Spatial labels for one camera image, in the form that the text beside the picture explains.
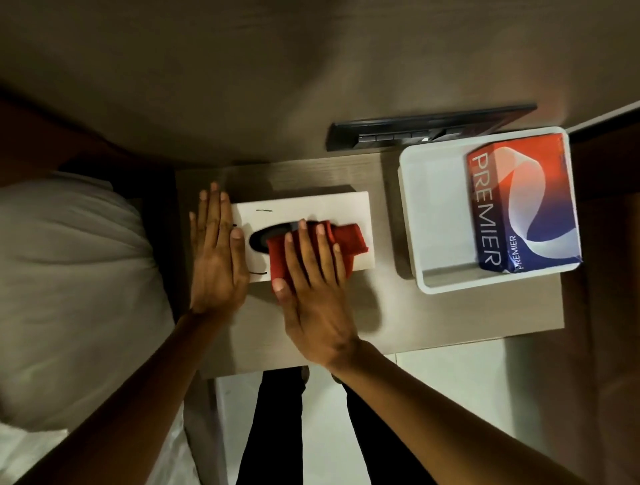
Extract person's right hand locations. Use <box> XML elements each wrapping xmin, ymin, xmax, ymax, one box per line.
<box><xmin>271</xmin><ymin>219</ymin><xmax>363</xmax><ymax>371</ymax></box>

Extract person's left hand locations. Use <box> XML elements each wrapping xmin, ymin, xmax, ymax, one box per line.
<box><xmin>188</xmin><ymin>182</ymin><xmax>251</xmax><ymax>316</ymax></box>

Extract red cloth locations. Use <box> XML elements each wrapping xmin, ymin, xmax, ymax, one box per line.
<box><xmin>266</xmin><ymin>220</ymin><xmax>370</xmax><ymax>295</ymax></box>

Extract white tissue box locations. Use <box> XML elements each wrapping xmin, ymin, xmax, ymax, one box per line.
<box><xmin>230</xmin><ymin>191</ymin><xmax>376</xmax><ymax>283</ymax></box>

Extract person's left forearm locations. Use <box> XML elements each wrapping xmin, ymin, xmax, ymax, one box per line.
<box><xmin>14</xmin><ymin>309</ymin><xmax>237</xmax><ymax>485</ymax></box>

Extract person's right forearm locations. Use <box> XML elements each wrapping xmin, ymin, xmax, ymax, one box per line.
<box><xmin>324</xmin><ymin>342</ymin><xmax>587</xmax><ymax>485</ymax></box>

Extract white plastic tray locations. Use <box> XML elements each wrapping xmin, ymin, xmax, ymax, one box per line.
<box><xmin>398</xmin><ymin>126</ymin><xmax>582</xmax><ymax>295</ymax></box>

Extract black trousers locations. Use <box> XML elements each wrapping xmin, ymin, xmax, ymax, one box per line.
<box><xmin>236</xmin><ymin>368</ymin><xmax>437</xmax><ymax>485</ymax></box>

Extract white pillow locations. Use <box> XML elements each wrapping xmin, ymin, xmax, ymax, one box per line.
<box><xmin>0</xmin><ymin>171</ymin><xmax>177</xmax><ymax>433</ymax></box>

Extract red and blue tissue packet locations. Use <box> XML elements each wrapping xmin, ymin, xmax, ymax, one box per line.
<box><xmin>466</xmin><ymin>132</ymin><xmax>584</xmax><ymax>274</ymax></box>

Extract white bedsheet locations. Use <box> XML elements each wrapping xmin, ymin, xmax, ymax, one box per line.
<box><xmin>0</xmin><ymin>407</ymin><xmax>202</xmax><ymax>485</ymax></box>

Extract black switch panel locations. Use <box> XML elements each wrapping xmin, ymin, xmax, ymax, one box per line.
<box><xmin>326</xmin><ymin>103</ymin><xmax>539</xmax><ymax>153</ymax></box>

